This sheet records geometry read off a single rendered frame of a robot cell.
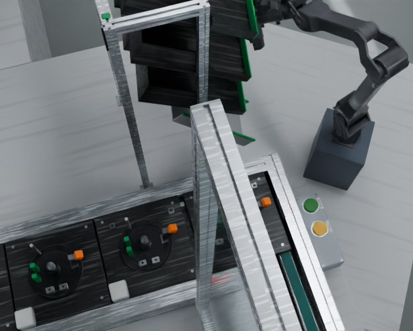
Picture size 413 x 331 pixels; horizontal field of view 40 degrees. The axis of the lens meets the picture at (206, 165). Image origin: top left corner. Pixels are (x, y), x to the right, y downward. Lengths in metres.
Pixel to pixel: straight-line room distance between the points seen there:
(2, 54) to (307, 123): 1.04
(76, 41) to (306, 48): 1.47
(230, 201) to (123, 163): 1.28
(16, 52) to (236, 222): 1.62
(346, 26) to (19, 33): 1.18
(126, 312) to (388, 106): 1.05
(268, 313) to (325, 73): 1.52
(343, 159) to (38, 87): 1.00
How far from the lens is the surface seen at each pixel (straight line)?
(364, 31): 1.30
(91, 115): 1.85
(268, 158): 1.66
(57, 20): 3.20
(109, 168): 1.76
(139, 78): 1.35
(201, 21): 1.06
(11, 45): 2.06
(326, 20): 1.37
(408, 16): 3.33
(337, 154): 1.59
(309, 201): 1.61
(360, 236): 1.74
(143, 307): 1.53
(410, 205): 1.81
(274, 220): 1.58
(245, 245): 0.49
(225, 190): 0.51
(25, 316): 1.55
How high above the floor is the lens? 2.46
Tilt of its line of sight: 67 degrees down
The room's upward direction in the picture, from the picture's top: 1 degrees clockwise
